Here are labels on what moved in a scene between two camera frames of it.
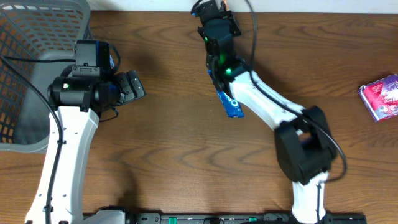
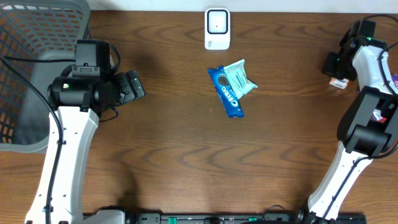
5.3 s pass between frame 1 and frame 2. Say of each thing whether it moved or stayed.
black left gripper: stayed
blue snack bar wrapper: stayed
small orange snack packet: moved
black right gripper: moved
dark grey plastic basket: stayed
